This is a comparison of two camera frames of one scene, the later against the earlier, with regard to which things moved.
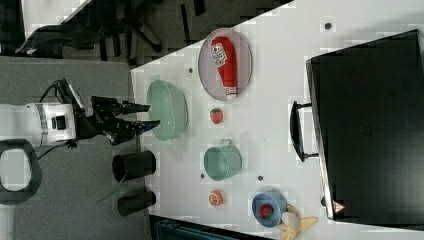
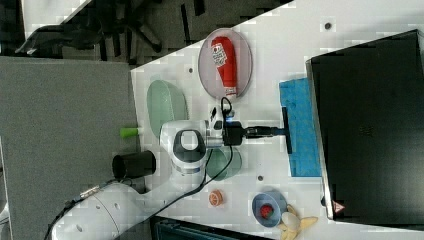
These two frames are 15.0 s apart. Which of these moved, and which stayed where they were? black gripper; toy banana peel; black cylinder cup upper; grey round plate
Moved: black gripper
Stayed: black cylinder cup upper; toy banana peel; grey round plate
